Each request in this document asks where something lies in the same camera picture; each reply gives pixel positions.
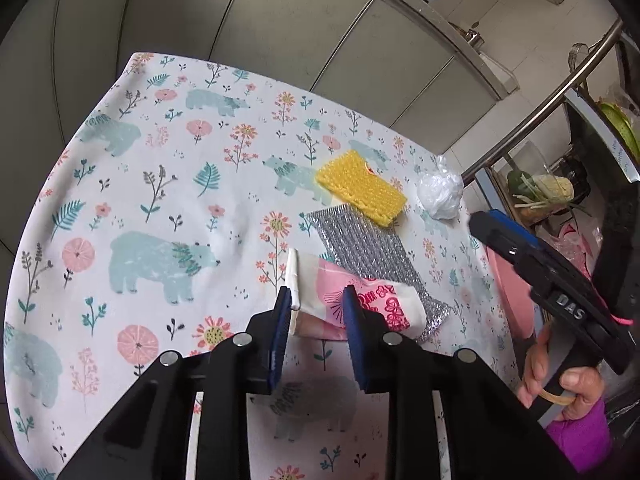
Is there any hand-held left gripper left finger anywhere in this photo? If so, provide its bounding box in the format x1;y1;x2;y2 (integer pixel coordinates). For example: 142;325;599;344
56;286;293;480

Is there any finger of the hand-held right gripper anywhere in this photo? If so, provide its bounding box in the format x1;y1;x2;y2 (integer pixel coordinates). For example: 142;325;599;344
487;210;545;254
468;211;551;286

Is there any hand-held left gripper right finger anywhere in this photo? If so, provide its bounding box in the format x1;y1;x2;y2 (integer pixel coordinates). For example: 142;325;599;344
341;285;576;480

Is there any pink printed paper bag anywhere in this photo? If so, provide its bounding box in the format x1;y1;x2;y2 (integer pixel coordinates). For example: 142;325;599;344
282;247;427;342

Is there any yellow foam fruit net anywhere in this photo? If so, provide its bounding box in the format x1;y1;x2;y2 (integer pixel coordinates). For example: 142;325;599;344
315;150;408;228

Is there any person's right forearm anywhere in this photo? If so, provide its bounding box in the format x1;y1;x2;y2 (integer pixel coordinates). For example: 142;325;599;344
545;400;613;474

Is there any person's right hand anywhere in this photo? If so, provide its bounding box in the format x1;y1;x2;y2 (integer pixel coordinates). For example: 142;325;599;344
517;321;606;423

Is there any green vegetable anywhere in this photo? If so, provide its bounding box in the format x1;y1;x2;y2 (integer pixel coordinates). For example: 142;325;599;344
507;170;534;197

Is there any pink plastic basin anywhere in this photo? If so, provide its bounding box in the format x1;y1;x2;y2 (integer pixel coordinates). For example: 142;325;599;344
485;247;546;342

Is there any pink dotted bag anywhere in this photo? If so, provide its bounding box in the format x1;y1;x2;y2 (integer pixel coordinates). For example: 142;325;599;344
549;222;602;281

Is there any pale cabbage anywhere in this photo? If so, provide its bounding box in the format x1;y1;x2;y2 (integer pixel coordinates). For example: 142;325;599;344
532;175;574;207

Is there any white crumpled plastic bag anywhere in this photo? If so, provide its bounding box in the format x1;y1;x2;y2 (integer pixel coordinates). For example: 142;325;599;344
416;155;463;221

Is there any dark blender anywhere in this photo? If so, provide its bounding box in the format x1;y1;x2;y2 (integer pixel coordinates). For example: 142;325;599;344
552;156;591;196

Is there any silver scouring cloth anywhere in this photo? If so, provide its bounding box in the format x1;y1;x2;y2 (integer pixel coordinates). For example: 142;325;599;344
305;205;451;345

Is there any metal shelf rack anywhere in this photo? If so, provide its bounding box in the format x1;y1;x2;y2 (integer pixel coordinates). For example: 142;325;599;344
460;17;640;286

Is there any green plastic colander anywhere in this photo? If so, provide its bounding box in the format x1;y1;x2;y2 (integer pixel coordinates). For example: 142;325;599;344
599;102;640;159

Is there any small steel pot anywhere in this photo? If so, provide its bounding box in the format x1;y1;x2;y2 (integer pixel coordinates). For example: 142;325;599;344
462;21;484;49

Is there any grey kitchen cabinet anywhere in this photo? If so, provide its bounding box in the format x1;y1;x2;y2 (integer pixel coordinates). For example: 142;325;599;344
0;0;586;271

